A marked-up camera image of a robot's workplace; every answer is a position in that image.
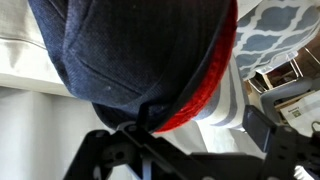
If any grey striped cloth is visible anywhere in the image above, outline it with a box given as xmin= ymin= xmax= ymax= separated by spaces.
xmin=194 ymin=53 xmax=250 ymax=130

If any grey white patterned pillow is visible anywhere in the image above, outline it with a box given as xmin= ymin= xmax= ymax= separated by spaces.
xmin=232 ymin=0 xmax=320 ymax=82

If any black hat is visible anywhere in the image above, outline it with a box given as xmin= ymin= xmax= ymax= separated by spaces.
xmin=27 ymin=0 xmax=235 ymax=134

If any grey office chair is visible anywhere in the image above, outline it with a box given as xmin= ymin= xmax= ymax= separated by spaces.
xmin=259 ymin=77 xmax=320 ymax=125

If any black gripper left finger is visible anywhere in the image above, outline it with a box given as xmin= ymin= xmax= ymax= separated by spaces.
xmin=62 ymin=103 xmax=193 ymax=180

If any orange red hat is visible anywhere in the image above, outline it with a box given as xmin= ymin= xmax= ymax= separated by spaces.
xmin=153 ymin=0 xmax=240 ymax=135

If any beige sofa back cushion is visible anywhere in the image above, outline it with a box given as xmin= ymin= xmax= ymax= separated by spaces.
xmin=0 ymin=0 xmax=78 ymax=98

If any white tote bag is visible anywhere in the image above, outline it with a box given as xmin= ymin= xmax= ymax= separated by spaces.
xmin=274 ymin=89 xmax=320 ymax=138

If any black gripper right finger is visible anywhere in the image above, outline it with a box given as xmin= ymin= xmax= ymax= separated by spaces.
xmin=241 ymin=104 xmax=320 ymax=180

